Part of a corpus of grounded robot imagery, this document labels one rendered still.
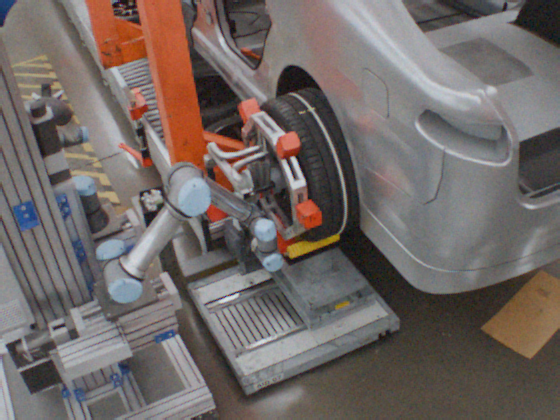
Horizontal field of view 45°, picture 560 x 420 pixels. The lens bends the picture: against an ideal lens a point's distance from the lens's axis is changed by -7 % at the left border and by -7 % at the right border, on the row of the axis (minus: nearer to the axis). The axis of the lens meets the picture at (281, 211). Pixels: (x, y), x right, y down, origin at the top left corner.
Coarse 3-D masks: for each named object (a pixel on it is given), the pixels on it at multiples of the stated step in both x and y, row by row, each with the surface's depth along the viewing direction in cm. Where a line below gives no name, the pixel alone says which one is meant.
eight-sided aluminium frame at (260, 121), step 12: (252, 120) 308; (264, 120) 309; (252, 132) 328; (264, 132) 300; (276, 132) 297; (288, 168) 292; (288, 180) 292; (300, 180) 292; (300, 192) 293; (264, 204) 339; (276, 204) 340; (276, 228) 333; (288, 228) 315; (300, 228) 304
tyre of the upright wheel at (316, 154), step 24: (288, 96) 311; (312, 96) 305; (288, 120) 294; (312, 120) 295; (336, 120) 295; (312, 144) 290; (336, 144) 293; (312, 168) 289; (336, 168) 292; (312, 192) 296; (336, 192) 294; (288, 216) 338; (336, 216) 301; (312, 240) 318
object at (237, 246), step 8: (224, 224) 370; (232, 224) 366; (224, 232) 370; (232, 232) 362; (232, 240) 363; (240, 240) 359; (232, 248) 365; (240, 248) 362; (240, 256) 366; (248, 256) 367; (256, 256) 369; (240, 264) 388; (248, 264) 390; (256, 264) 389; (240, 272) 385; (248, 272) 385
